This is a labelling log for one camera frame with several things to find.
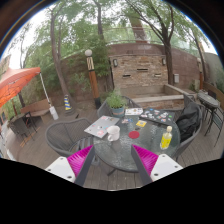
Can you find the orange patio umbrella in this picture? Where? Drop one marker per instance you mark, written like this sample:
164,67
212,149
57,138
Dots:
15,83

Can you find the tree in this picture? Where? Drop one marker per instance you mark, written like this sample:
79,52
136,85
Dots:
168,63
57,66

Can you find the black backpack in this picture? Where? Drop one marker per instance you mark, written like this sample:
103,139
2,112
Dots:
187,121

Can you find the grey wall box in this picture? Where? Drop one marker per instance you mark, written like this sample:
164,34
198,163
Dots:
176,78

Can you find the yellow card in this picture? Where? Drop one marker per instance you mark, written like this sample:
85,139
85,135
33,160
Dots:
141,123

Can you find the clear bottle with yellow label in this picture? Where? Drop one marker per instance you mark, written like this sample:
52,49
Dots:
165,140

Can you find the white umbrella base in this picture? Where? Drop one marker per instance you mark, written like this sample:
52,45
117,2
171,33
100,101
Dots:
54,113

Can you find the dark patio chair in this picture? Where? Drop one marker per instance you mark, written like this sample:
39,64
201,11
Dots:
20,126

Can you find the silver laptop with stickers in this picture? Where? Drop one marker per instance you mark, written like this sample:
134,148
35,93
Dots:
100,126

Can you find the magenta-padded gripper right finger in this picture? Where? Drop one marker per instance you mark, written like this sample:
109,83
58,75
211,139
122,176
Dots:
146,160

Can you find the small colourful card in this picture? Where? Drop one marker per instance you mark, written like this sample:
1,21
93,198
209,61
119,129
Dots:
125,121

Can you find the black wall lamp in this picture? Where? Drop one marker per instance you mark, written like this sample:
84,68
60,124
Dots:
115,63
163,61

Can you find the wooden bench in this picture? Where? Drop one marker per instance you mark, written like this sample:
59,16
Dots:
36,107

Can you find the flat round red coaster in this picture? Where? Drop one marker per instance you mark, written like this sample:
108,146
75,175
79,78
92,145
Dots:
134,134

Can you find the white ceramic mug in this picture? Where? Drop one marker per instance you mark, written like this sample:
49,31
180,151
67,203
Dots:
113,133

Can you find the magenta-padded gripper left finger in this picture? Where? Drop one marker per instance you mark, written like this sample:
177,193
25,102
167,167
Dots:
79,160

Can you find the wooden lamp post with globe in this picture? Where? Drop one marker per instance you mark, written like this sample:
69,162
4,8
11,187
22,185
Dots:
93,83

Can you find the yellow and blue striped cone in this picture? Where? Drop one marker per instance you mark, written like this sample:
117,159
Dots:
68,103

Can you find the white sticker sheet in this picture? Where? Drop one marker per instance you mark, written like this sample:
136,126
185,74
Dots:
134,111

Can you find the small round patio table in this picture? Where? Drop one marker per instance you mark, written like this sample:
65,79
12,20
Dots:
208,100

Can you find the green plant in blue pot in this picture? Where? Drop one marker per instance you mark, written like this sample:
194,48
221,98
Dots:
116,101

